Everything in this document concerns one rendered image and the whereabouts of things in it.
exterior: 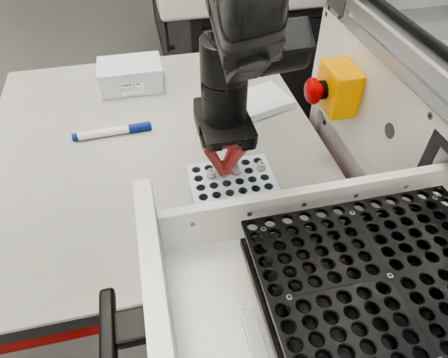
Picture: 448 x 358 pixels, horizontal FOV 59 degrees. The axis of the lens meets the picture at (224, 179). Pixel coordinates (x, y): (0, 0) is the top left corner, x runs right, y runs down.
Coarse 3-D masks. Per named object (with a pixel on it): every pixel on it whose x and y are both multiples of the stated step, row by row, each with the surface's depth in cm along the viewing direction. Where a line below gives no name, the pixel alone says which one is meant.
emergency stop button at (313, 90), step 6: (312, 78) 59; (306, 84) 60; (312, 84) 58; (318, 84) 58; (306, 90) 60; (312, 90) 58; (318, 90) 58; (306, 96) 60; (312, 96) 59; (318, 96) 58; (312, 102) 60
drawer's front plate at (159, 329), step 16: (144, 192) 38; (144, 208) 36; (144, 224) 35; (144, 240) 34; (160, 240) 40; (144, 256) 32; (160, 256) 33; (144, 272) 31; (160, 272) 31; (144, 288) 30; (160, 288) 30; (144, 304) 29; (160, 304) 29; (144, 320) 29; (160, 320) 29; (160, 336) 28; (160, 352) 27; (176, 352) 35
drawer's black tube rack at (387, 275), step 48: (432, 192) 41; (240, 240) 41; (288, 240) 37; (336, 240) 37; (384, 240) 38; (432, 240) 37; (288, 288) 33; (336, 288) 33; (384, 288) 35; (432, 288) 34; (336, 336) 34; (384, 336) 31; (432, 336) 31
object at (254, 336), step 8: (240, 312) 38; (248, 312) 38; (248, 320) 37; (256, 320) 37; (248, 328) 36; (256, 328) 36; (248, 336) 36; (256, 336) 36; (248, 344) 36; (256, 344) 35; (264, 344) 35; (256, 352) 35; (264, 352) 35
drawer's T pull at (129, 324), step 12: (108, 288) 32; (108, 300) 31; (108, 312) 31; (120, 312) 31; (132, 312) 31; (108, 324) 30; (120, 324) 30; (132, 324) 30; (144, 324) 30; (108, 336) 29; (120, 336) 29; (132, 336) 29; (144, 336) 30; (108, 348) 29; (120, 348) 30
